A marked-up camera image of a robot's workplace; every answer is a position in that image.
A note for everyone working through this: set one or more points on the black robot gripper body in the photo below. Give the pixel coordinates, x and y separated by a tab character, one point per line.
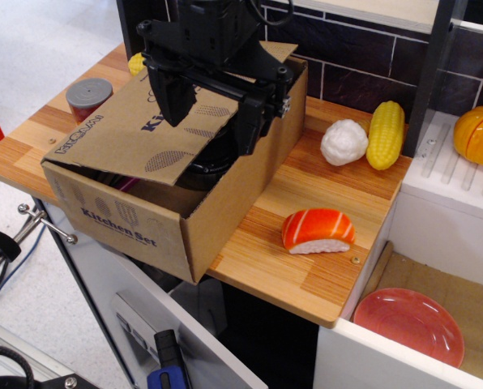
215	44

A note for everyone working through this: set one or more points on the orange pumpkin toy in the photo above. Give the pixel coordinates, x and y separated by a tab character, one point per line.
468	135

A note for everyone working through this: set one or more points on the white cabinet door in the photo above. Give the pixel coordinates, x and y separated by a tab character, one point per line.
131	308

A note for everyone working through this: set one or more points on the small yellow corn toy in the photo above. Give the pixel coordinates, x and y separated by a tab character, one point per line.
135	64

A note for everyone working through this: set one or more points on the pink plastic plate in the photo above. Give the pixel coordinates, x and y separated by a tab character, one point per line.
414	320

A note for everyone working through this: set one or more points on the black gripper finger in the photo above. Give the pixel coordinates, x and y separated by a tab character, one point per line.
174	94
254	118

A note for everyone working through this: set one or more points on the white toy dish drainer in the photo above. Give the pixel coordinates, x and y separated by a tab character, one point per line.
440	175

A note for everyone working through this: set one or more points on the brown cardboard kitchen set box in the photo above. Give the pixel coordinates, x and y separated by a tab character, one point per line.
115	176

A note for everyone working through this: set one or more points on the black metal clamp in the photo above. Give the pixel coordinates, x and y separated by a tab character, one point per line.
10	246

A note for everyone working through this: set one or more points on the large yellow corn cob toy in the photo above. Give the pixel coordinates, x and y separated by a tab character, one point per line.
386	135

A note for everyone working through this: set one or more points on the grey lidded red can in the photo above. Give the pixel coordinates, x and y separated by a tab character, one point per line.
87	95

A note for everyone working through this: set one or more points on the black pot inside box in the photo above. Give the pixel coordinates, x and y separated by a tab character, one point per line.
214	161

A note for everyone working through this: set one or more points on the salmon nigiri sushi toy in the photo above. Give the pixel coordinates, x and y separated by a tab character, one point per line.
317	230

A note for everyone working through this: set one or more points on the white cauliflower toy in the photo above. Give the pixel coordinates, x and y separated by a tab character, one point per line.
345	141

